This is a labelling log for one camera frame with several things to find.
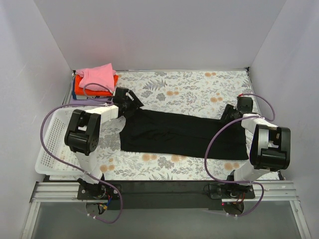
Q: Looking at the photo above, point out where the black t shirt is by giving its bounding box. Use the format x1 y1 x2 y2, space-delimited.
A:
120 109 248 160

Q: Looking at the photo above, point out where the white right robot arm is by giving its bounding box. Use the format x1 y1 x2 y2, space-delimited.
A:
217 117 291 198

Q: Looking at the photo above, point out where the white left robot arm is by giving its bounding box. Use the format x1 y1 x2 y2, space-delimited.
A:
64 87 144 199

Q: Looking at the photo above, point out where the lavender folded t shirt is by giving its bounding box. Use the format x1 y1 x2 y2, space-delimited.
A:
69 98 109 106

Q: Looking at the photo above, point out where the floral patterned table mat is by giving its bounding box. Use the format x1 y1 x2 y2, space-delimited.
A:
97 71 253 180

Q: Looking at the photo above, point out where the pink folded t shirt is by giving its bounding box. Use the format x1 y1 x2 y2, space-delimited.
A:
76 63 116 91

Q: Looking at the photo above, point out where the orange folded t shirt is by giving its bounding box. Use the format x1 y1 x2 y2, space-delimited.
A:
73 75 112 97

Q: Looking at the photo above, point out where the white plastic basket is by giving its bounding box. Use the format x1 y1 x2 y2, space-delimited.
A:
35 108 82 176

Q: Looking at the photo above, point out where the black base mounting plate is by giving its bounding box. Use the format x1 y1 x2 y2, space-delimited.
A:
77 179 255 211

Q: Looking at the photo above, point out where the aluminium frame rail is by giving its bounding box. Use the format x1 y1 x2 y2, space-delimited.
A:
20 182 85 239

